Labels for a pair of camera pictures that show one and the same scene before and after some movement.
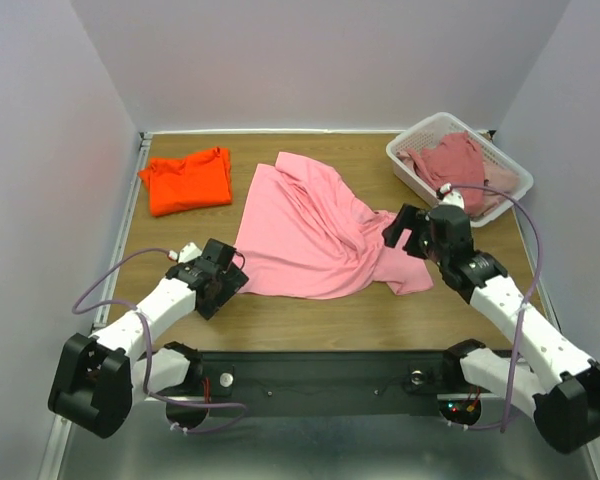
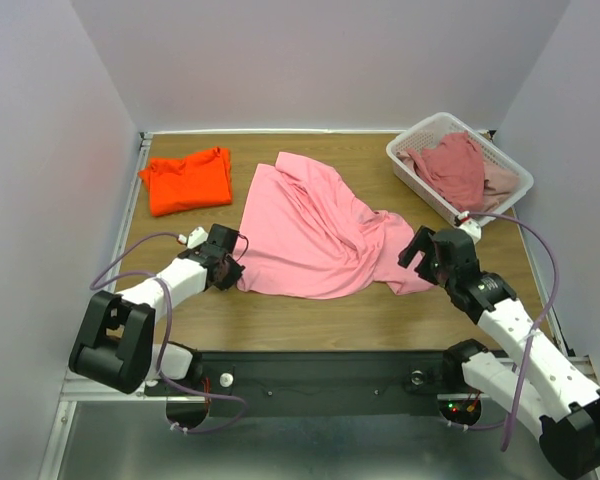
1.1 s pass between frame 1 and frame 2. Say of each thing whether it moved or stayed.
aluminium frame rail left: stayed
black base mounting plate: stayed
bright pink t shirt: stayed
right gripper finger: moved
